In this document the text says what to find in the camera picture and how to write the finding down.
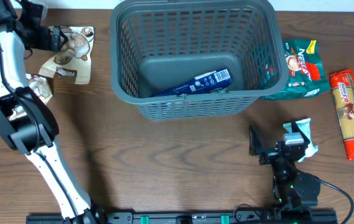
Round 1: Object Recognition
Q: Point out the blue snack box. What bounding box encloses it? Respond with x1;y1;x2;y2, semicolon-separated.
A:
152;68;233;97

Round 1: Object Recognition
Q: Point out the green Nescafe bag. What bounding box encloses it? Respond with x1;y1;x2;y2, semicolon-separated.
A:
263;39;331;100

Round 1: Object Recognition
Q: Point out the light teal snack packet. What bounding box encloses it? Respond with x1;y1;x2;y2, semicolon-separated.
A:
296;118;319;162

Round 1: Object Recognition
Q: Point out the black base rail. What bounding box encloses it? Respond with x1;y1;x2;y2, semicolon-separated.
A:
25;208;338;224

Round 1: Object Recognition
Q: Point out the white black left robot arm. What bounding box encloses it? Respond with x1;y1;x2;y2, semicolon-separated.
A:
0;0;107;223

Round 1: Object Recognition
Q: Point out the dried mushroom pouch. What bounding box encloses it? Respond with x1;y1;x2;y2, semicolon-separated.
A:
8;74;53;121
39;26;95;85

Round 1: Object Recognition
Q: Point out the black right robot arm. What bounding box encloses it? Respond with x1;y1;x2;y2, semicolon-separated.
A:
249;121;320;210

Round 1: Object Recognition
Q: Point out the orange spaghetti packet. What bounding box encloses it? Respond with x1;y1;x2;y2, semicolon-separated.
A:
330;69;354;160

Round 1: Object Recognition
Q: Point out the grey plastic basket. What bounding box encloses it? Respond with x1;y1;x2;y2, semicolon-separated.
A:
110;0;288;119

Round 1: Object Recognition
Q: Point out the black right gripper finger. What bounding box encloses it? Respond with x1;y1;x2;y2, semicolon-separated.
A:
291;121;310;144
249;126;262;156

